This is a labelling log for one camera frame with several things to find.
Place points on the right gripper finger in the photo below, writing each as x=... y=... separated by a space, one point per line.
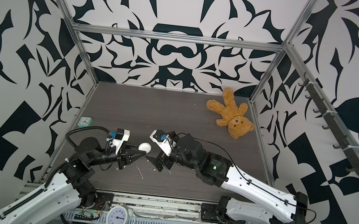
x=168 y=163
x=156 y=162

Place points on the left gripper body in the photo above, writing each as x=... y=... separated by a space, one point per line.
x=117 y=157

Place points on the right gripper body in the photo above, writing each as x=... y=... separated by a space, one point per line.
x=177 y=154

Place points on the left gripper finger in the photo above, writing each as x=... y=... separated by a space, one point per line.
x=133 y=155
x=133 y=147

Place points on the white earbud charging case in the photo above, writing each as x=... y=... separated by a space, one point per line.
x=145 y=147

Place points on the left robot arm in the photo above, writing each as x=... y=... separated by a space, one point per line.
x=68 y=186

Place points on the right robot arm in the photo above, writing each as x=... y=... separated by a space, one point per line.
x=278 y=207

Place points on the small teal square clock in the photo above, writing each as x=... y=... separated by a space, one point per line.
x=85 y=122

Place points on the white round alarm clock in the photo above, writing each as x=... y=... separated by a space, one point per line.
x=120 y=215

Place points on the brown teddy bear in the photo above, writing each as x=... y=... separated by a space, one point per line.
x=232 y=115

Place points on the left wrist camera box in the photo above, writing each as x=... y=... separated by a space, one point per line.
x=118 y=137

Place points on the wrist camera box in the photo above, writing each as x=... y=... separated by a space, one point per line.
x=163 y=140
x=118 y=137

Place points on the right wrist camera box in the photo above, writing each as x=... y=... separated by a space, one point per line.
x=163 y=140

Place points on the black wall hook rail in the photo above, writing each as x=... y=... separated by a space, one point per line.
x=334 y=123

